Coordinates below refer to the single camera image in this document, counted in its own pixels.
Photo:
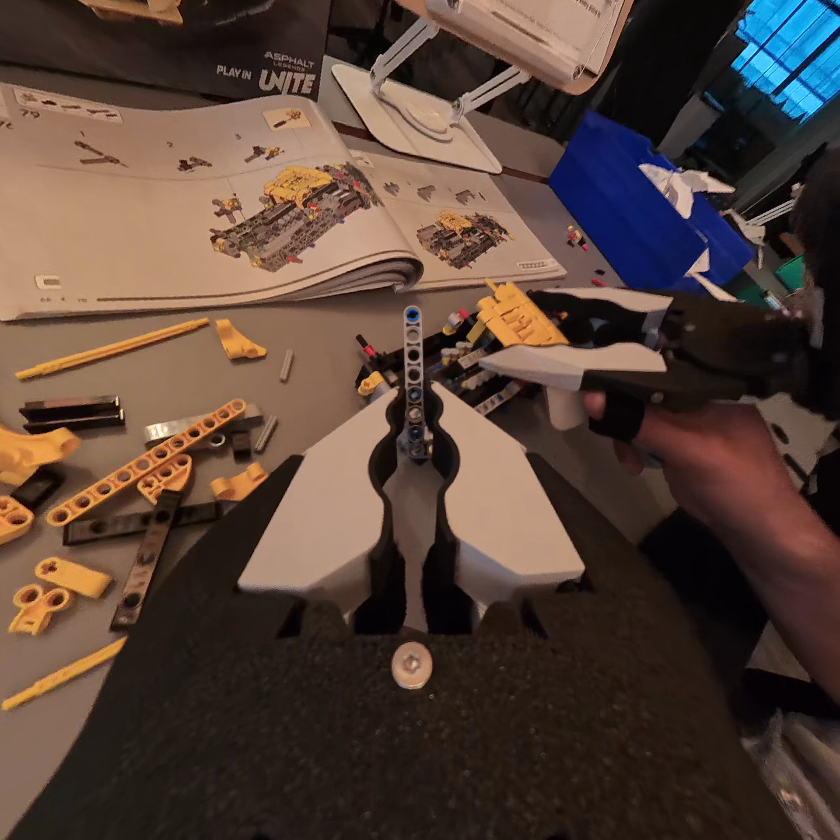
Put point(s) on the printed instruction sheet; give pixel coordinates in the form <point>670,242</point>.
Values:
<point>544,26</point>

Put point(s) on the person's right hand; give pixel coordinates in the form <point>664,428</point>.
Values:
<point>709,459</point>

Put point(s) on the person's right forearm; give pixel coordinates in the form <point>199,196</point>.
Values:
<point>787,558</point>

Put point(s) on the toy car set box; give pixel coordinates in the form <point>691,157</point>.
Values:
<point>131,46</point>

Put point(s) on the open instruction booklet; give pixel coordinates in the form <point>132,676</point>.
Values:
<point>164,229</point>

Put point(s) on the blue plastic bin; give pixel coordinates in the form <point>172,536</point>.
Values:
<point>610,197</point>

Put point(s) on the pile of yellow bricks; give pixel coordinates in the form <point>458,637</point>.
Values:
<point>131,469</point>

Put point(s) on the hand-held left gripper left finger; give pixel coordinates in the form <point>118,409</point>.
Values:
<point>308,518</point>

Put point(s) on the pile of small coloured pins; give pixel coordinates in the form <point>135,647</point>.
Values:
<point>581,239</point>

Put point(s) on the long grey holed beam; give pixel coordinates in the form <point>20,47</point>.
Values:
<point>413,358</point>

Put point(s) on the long yellow strip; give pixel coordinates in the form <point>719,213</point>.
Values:
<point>111,349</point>
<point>59,676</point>

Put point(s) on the yellow black brick car model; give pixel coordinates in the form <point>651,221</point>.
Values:
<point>518,321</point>

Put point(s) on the yellow curved brick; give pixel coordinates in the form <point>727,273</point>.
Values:
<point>239,344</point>

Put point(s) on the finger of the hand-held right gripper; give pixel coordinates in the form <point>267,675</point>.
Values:
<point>636,303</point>
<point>558,367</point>

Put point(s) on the crumpled white paper bags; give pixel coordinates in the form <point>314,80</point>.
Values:
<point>682,187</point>

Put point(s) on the grey desk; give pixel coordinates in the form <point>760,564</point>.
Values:
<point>315,394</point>

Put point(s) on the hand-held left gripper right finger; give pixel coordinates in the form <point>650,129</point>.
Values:
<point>518,518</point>

